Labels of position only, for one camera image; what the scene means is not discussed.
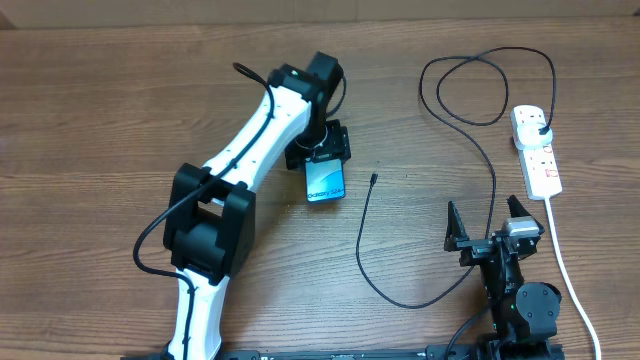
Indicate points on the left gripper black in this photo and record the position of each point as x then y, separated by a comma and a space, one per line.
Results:
336, 146

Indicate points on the white power strip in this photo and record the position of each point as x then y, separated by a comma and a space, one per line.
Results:
539, 167

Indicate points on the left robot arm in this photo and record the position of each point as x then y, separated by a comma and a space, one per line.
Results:
211, 226

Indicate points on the Samsung Galaxy smartphone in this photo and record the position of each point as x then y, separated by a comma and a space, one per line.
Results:
324, 181

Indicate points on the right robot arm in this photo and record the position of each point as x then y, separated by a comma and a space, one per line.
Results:
524, 313

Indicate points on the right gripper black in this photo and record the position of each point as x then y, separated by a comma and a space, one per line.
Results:
472, 248

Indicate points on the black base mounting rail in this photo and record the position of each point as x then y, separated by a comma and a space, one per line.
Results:
431, 352

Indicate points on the white charger plug adapter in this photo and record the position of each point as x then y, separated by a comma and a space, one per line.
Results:
529, 136

